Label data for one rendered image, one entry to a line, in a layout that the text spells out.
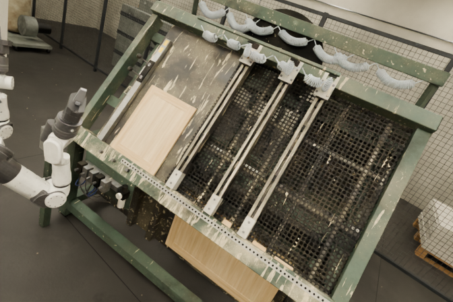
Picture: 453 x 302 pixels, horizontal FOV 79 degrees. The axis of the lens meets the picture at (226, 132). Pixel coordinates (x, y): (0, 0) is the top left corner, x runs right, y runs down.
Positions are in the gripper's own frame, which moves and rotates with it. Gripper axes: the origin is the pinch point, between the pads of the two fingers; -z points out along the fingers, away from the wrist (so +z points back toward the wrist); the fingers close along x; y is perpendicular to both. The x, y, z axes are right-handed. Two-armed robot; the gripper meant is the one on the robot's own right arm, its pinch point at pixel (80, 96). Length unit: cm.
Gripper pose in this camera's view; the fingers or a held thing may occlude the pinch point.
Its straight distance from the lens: 112.9
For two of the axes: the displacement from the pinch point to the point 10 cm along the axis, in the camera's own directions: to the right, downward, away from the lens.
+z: -5.7, 7.2, 4.0
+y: 7.7, 3.0, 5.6
